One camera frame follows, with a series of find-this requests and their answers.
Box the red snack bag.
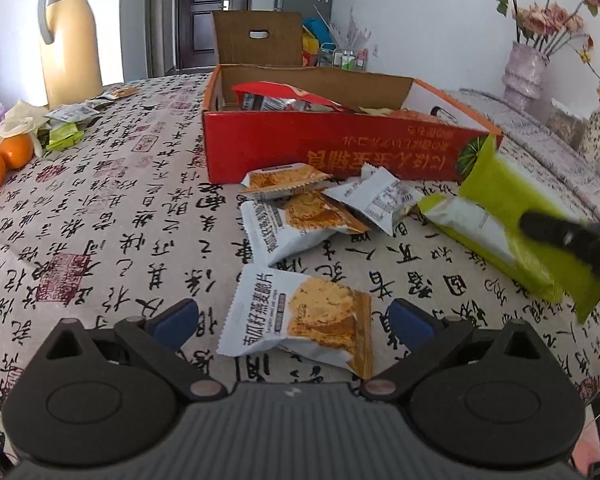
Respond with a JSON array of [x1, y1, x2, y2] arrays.
[[231, 81, 352, 114]]

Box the white orange cracker packet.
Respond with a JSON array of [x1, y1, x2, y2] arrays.
[[216, 264, 374, 380], [239, 162, 334, 201], [240, 192, 371, 267]]

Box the white snack packet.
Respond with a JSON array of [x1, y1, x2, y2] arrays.
[[323, 163, 424, 236]]

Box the small brown packet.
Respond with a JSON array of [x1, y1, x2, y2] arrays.
[[97, 87, 139, 104]]

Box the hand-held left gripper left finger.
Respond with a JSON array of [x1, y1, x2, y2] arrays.
[[44, 298, 228, 403]]

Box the calligraphy printed tablecloth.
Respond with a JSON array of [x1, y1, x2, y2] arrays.
[[0, 72, 600, 480]]

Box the pale ribbed vase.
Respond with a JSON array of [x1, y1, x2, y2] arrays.
[[501, 41, 551, 111]]

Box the grey cloth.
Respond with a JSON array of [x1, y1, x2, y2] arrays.
[[442, 88, 600, 222]]

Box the red cardboard box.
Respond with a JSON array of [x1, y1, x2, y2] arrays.
[[201, 63, 504, 184]]

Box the dried rose bouquet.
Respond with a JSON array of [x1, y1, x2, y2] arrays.
[[488, 0, 600, 57]]

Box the blue plastic item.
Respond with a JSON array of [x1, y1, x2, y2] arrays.
[[302, 17, 339, 44]]

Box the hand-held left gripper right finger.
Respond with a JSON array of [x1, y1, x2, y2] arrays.
[[364, 298, 549, 403]]

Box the dark entrance door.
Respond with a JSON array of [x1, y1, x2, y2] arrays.
[[174, 0, 254, 72]]

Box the pale dried sprigs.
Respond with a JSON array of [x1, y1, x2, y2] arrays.
[[329, 7, 371, 51]]

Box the small patterned vase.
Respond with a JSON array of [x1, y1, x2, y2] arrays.
[[577, 104, 600, 164]]

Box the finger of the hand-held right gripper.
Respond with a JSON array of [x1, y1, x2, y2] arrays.
[[520, 210, 600, 288]]

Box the small white packet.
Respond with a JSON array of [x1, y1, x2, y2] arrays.
[[45, 102, 99, 124]]

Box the small green packet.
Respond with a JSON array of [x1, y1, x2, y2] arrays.
[[45, 122, 85, 152]]

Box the yellow thermos jug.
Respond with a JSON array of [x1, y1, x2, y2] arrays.
[[36, 0, 104, 111]]

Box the wire storage cart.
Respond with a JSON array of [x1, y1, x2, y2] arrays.
[[317, 42, 371, 71]]

